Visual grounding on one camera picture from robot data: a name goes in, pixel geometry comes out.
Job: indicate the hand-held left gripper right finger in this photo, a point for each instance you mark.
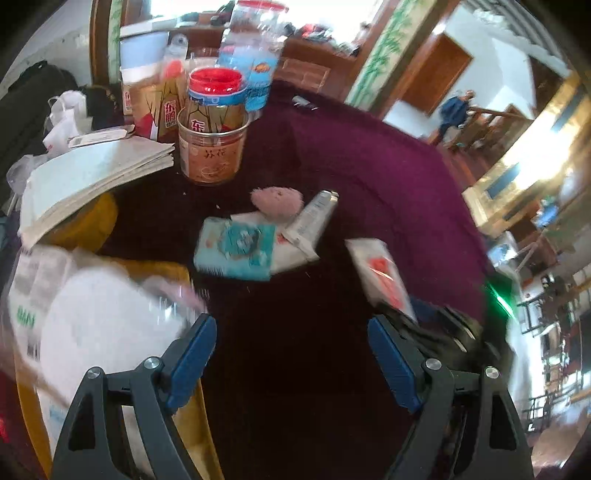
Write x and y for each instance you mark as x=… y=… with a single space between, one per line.
x=392 y=364

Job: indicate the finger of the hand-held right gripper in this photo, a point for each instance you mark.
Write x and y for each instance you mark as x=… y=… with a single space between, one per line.
x=425 y=314

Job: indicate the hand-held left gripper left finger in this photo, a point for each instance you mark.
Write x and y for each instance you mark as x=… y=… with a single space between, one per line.
x=193 y=362

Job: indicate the white red packet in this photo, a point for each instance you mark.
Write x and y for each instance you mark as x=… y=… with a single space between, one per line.
x=383 y=277

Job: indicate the white plastic bag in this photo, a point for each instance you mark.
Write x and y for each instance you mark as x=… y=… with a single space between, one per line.
x=92 y=323
x=64 y=120

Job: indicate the teal tissue packet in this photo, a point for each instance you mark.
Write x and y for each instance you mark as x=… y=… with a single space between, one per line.
x=235 y=249

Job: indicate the flat white packet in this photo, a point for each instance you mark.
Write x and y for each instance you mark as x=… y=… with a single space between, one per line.
x=288 y=254

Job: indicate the white squeeze tube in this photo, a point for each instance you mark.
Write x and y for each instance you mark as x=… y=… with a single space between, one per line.
x=314 y=217

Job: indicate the maroon tablecloth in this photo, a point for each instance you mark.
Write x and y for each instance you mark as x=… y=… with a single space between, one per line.
x=369 y=175

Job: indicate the yellow bag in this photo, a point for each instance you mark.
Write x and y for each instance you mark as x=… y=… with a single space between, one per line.
x=85 y=221

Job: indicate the pink fluffy pompom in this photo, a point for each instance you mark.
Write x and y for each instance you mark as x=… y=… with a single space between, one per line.
x=277 y=201

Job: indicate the wooden staircase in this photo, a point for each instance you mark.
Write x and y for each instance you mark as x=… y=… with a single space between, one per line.
x=494 y=124

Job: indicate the amber clear plastic jar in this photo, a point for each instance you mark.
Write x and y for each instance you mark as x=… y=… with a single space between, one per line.
x=212 y=157

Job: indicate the stack of white booklets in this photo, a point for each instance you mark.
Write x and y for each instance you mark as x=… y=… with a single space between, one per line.
x=92 y=180

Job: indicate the wooden door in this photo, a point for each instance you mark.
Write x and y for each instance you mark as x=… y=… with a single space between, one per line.
x=438 y=74

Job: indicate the small metal item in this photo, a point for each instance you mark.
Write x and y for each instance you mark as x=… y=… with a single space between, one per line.
x=304 y=102

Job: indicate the gold red carton box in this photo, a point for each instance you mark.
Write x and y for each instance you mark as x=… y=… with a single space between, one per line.
x=147 y=106

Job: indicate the bamboo painted pillar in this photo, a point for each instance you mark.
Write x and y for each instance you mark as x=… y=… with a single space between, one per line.
x=381 y=55

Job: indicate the wooden cabinet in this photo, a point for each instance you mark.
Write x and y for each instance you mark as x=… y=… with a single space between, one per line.
x=309 y=67

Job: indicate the small red lid blue jar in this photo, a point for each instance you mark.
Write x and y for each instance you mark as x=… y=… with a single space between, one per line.
x=214 y=87

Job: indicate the clutter on cabinet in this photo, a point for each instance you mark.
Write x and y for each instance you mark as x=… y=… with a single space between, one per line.
x=323 y=34

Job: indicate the dark bag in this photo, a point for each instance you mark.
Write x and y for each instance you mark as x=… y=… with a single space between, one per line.
x=32 y=106

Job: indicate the clear jar with red lid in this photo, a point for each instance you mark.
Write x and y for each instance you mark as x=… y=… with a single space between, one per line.
x=174 y=55

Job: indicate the large clear jar blue label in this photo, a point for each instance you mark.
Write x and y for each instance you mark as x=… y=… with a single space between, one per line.
x=251 y=50

